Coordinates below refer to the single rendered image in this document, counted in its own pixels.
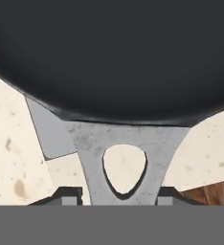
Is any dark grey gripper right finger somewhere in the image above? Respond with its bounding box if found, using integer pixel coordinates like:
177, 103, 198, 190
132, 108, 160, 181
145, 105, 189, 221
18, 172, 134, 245
156, 186, 204, 207

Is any grey hob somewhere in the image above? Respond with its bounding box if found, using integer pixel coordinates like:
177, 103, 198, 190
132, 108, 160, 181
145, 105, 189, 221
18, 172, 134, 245
25, 96, 78, 162

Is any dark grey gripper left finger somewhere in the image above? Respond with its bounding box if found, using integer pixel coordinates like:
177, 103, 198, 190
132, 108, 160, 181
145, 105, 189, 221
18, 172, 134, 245
28, 186, 83, 207

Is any black pan with grey handle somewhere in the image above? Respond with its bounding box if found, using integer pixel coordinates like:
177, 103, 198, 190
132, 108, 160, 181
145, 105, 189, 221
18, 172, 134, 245
0, 0, 224, 207

